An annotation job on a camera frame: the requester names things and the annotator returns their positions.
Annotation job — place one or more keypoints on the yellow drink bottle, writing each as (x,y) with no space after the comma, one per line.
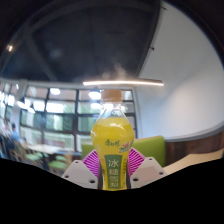
(112,140)

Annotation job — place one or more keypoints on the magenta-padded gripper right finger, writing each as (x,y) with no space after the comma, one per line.
(148,173)

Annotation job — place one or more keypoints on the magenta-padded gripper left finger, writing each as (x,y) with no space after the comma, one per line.
(78,175)

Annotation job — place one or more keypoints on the green upholstered bench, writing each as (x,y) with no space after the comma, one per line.
(151,148)

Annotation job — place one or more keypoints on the dark-framed window wall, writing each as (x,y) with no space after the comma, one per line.
(60,121)

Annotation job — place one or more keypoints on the long linear ceiling light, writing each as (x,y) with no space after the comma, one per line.
(123,82)

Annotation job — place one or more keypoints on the hanging pendant lamps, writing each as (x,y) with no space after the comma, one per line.
(94,95)

